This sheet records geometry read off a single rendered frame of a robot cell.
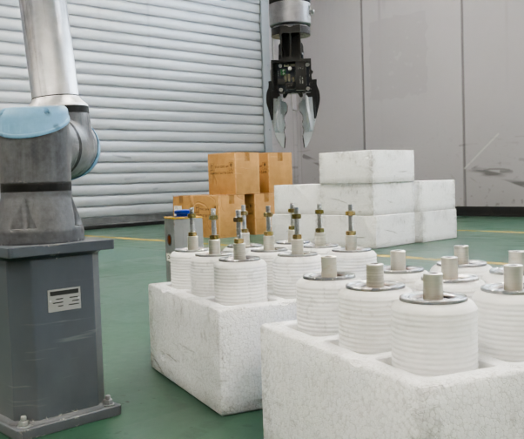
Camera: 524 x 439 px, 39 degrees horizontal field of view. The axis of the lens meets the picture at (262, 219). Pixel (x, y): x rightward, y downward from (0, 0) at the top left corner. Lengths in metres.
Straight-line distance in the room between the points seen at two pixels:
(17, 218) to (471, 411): 0.77
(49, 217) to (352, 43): 7.03
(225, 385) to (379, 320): 0.42
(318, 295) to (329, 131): 7.27
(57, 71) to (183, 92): 6.11
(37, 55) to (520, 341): 0.96
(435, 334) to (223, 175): 4.57
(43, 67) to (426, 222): 3.31
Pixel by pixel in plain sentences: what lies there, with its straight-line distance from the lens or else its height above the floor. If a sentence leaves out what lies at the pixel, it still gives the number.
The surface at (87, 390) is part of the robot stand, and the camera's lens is 1.29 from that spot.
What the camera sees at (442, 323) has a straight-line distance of 0.82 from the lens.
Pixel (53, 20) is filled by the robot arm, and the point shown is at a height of 0.69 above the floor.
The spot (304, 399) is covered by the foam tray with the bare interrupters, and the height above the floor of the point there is 0.10.
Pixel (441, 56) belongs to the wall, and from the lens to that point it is 7.42.
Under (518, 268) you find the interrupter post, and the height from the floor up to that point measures 0.28.
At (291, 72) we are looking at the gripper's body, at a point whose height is 0.58.
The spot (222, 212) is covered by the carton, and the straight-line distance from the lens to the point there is 5.16.
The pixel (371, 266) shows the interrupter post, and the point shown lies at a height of 0.28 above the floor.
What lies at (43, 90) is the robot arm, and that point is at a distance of 1.41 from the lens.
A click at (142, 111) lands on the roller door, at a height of 1.09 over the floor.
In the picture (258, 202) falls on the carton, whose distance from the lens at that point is 5.38.
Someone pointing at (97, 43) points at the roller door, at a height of 1.68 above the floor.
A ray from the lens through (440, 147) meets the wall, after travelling 7.36.
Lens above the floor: 0.39
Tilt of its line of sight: 3 degrees down
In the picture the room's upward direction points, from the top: 2 degrees counter-clockwise
